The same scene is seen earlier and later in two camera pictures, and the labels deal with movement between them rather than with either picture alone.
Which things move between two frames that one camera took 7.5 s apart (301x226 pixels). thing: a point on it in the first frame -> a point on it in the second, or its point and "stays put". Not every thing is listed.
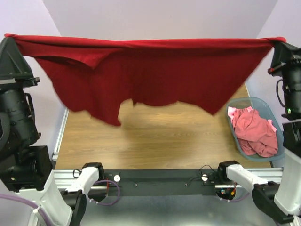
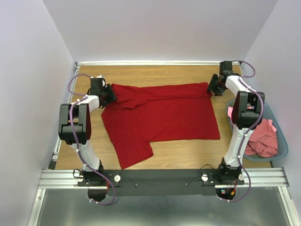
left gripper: [14, 68] -> [112, 96]
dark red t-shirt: [103, 76] -> [144, 112]
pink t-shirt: [256, 134] stays put
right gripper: [283, 52] -> [217, 92]
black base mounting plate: [116, 182] stays put
